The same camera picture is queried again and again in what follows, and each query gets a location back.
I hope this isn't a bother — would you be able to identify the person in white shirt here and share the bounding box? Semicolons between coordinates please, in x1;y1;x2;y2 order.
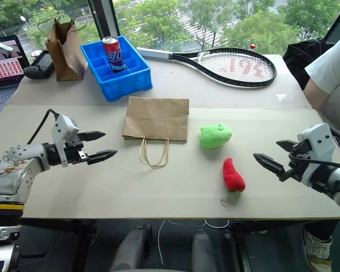
303;35;340;167

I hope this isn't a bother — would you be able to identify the blue plastic divided crate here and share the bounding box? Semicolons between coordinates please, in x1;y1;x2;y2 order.
79;35;154;103

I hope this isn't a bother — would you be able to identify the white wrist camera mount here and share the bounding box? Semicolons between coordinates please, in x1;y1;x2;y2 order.
50;113;80;168
296;122;340;168

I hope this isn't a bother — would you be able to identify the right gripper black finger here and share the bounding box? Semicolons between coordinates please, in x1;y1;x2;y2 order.
252;152;287;178
275;139;299;153

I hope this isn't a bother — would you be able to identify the standing brown paper bag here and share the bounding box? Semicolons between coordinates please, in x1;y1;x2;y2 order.
37;12;89;83

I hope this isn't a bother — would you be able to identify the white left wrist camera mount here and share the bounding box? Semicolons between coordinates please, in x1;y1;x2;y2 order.
50;113;80;168

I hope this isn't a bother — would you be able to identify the flat brown paper bag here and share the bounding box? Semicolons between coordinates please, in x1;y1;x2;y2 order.
122;96;190;169

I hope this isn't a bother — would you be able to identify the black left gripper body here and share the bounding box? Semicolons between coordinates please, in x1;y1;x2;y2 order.
63;135;89;166

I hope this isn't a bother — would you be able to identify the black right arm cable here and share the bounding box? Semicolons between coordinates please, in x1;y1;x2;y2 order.
288;151;340;169

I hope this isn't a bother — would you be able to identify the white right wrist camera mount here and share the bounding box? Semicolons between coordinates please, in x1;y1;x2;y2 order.
296;122;340;168

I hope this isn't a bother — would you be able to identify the thin white cable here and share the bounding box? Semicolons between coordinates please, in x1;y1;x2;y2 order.
157;219;167;264
167;219;231;229

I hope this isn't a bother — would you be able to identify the green plush toy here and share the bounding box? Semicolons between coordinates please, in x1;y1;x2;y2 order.
198;122;233;150

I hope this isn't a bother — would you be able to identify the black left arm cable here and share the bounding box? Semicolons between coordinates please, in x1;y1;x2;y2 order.
26;108;60;145

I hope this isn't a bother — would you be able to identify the worn white shoe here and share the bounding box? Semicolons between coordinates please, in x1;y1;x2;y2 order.
301;226;334;272

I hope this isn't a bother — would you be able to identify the grey rounded leg shape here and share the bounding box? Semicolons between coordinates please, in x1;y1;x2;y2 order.
190;229;218;272
108;223;153;272

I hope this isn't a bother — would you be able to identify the black and white tennis racket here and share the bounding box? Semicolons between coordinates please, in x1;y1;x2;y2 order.
136;46;278;90

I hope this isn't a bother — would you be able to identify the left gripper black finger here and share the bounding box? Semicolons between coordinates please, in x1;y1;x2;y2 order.
78;130;107;143
86;150;119;166

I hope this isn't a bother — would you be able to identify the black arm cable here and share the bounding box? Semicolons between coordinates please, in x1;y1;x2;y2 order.
288;151;340;169
26;108;60;145

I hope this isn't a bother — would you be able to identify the red plush chili pepper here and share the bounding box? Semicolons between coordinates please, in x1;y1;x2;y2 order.
220;157;247;207

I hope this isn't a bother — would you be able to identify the red and blue soda can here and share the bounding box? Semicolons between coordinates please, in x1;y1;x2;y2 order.
102;36;128;74

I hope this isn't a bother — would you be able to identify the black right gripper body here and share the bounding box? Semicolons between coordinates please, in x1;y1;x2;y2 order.
278;141;313;184

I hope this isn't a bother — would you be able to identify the black backpack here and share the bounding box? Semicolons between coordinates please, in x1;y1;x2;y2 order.
282;37;330;92

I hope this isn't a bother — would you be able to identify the black table frame leg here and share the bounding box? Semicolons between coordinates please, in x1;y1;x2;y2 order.
228;220;270;272
19;218;97;272

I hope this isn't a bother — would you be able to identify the black handheld game controller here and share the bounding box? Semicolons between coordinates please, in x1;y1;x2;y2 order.
23;49;56;80

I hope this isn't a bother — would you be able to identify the open laptop computer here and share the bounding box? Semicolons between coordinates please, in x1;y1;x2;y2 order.
0;34;31;123

